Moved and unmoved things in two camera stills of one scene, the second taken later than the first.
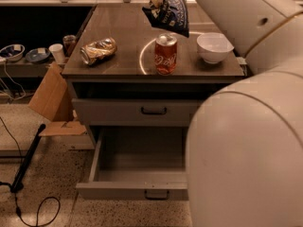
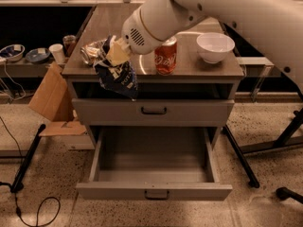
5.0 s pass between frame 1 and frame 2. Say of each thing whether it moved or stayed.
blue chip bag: moved
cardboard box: stayed
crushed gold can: stayed
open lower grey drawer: stayed
